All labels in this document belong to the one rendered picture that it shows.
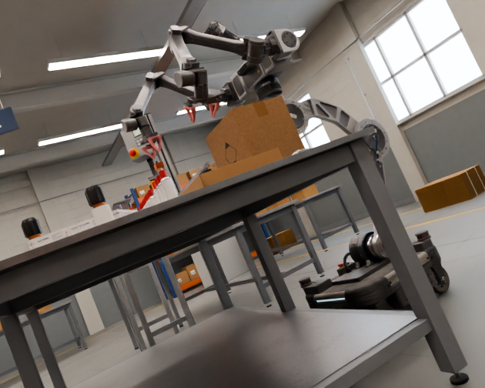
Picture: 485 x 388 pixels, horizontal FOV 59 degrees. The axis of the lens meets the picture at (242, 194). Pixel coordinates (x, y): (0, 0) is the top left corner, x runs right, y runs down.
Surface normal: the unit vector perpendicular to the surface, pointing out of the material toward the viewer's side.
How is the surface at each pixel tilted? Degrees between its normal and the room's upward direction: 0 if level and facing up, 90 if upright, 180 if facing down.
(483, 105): 90
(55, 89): 90
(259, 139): 90
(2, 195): 90
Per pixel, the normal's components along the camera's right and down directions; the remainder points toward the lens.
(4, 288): 0.35, -0.23
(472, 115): -0.80, 0.30
